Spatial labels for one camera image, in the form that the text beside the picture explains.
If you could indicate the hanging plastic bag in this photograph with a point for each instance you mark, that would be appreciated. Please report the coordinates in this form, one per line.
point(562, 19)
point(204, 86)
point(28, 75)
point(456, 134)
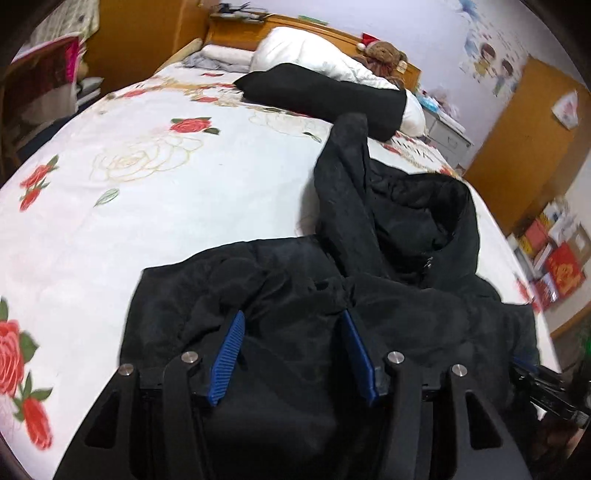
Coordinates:
point(567, 108)

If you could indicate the wooden wardrobe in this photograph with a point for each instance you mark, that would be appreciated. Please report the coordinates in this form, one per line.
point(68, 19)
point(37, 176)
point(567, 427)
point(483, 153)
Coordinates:
point(138, 37)

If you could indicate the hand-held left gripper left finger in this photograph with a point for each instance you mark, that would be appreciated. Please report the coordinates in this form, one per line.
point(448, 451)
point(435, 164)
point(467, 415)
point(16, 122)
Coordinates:
point(228, 350)

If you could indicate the pile of colourful boxes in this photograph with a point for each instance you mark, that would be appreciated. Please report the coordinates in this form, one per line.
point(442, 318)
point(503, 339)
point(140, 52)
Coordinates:
point(563, 267)

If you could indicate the wooden headboard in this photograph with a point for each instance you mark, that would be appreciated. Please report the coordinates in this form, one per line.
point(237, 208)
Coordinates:
point(240, 32)

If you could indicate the red plaid cloth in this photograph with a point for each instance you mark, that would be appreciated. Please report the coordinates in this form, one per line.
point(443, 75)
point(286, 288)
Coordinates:
point(41, 78)

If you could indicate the white duvet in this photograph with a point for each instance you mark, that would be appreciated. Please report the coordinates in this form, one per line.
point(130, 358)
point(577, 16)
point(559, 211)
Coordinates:
point(300, 46)

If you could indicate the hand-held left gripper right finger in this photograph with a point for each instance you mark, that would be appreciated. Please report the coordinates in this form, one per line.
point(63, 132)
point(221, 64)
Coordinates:
point(360, 355)

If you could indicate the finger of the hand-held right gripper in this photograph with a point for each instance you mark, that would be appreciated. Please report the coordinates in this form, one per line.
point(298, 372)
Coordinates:
point(549, 392)

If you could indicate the grey cloth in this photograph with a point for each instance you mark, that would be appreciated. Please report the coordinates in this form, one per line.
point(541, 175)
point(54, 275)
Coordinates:
point(198, 60)

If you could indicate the teddy bear with santa hat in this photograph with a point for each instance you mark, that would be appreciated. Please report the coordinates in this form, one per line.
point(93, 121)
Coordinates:
point(383, 53)

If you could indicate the wooden bed rail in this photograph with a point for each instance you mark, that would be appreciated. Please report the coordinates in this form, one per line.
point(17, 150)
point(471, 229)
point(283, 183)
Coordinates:
point(184, 51)

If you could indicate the black padded jacket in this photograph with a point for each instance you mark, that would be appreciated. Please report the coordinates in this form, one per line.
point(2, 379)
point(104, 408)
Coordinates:
point(300, 286)

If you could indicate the blue tissue pack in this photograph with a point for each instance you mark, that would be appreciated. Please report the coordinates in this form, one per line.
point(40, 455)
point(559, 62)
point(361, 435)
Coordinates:
point(428, 102)

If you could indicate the white pillow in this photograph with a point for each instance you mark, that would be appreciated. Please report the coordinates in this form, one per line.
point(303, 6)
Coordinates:
point(226, 54)

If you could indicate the bed with floral sheet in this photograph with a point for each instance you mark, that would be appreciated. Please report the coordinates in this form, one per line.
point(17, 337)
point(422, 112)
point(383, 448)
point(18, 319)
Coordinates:
point(138, 207)

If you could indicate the wooden door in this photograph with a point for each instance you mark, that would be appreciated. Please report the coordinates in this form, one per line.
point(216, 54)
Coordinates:
point(521, 138)

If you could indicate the black folded cloth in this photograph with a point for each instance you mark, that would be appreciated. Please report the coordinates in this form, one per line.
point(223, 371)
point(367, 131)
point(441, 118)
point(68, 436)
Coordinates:
point(314, 92)

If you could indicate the cartoon wall sticker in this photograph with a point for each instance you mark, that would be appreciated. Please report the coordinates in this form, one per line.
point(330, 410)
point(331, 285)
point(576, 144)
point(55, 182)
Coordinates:
point(485, 53)

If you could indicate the white nightstand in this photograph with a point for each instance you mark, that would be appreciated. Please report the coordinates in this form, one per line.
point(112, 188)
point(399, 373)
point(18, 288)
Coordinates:
point(445, 134)

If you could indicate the patterned curtain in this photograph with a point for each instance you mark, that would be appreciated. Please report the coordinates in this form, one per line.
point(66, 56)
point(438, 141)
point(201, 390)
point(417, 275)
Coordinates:
point(60, 23)

